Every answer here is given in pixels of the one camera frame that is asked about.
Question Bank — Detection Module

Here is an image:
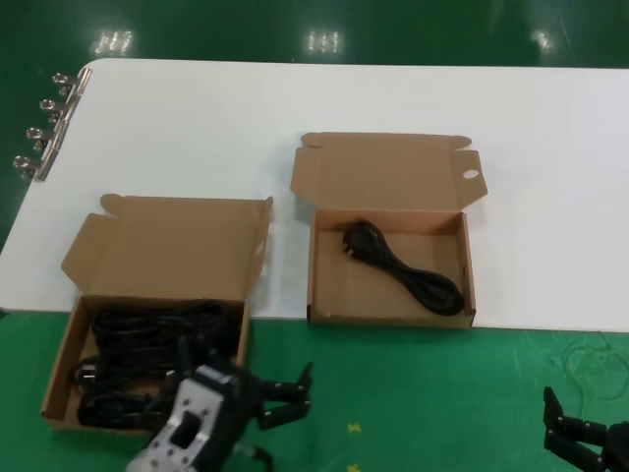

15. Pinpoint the green table cloth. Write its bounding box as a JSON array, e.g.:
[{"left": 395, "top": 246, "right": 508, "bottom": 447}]
[{"left": 0, "top": 308, "right": 629, "bottom": 472}]

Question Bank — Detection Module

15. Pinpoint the silver metal binder clip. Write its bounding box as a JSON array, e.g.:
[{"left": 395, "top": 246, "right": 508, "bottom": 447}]
[
  {"left": 51, "top": 68, "right": 94, "bottom": 97},
  {"left": 26, "top": 125, "right": 70, "bottom": 152},
  {"left": 38, "top": 95, "right": 83, "bottom": 124},
  {"left": 12, "top": 153, "right": 56, "bottom": 184}
]

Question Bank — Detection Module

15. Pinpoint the black power cable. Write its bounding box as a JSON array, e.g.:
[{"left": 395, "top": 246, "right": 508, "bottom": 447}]
[
  {"left": 77, "top": 387, "right": 178, "bottom": 429},
  {"left": 71, "top": 298, "right": 246, "bottom": 384},
  {"left": 341, "top": 218, "right": 466, "bottom": 316}
]

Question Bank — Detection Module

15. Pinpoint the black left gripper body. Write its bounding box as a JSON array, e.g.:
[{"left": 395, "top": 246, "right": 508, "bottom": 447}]
[{"left": 196, "top": 362, "right": 270, "bottom": 438}]

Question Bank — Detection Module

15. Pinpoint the open brown cardboard box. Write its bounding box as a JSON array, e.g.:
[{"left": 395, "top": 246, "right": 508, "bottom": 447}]
[
  {"left": 288, "top": 131, "right": 488, "bottom": 329},
  {"left": 39, "top": 193, "right": 275, "bottom": 437}
]

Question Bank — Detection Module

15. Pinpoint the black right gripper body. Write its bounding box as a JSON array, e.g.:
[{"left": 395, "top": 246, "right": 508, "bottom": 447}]
[{"left": 592, "top": 420, "right": 629, "bottom": 472}]

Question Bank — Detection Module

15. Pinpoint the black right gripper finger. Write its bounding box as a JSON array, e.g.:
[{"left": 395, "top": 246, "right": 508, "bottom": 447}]
[{"left": 542, "top": 385, "right": 613, "bottom": 468}]

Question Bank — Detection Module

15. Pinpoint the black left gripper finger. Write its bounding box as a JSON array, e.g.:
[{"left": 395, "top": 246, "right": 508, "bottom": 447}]
[
  {"left": 256, "top": 398, "right": 314, "bottom": 433},
  {"left": 264, "top": 362, "right": 315, "bottom": 400}
]

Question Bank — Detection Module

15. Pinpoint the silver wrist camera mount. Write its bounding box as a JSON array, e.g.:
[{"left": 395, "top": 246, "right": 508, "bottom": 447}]
[{"left": 126, "top": 366, "right": 235, "bottom": 472}]

